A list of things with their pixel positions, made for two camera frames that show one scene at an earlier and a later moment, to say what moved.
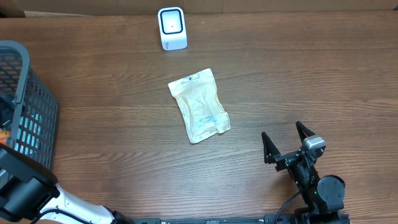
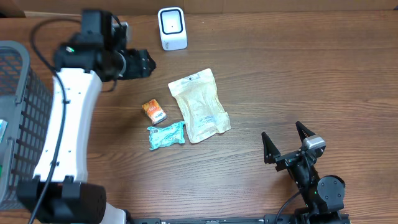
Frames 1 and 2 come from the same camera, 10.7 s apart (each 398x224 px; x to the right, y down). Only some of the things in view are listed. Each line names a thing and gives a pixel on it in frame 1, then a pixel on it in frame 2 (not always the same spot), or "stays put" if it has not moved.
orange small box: x=4 y=134 → x=155 y=112
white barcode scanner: x=172 y=26 stays put
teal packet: x=28 y=134 → x=166 y=135
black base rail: x=267 y=219 stays put
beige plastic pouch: x=197 y=95 stays put
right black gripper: x=272 y=152 stays put
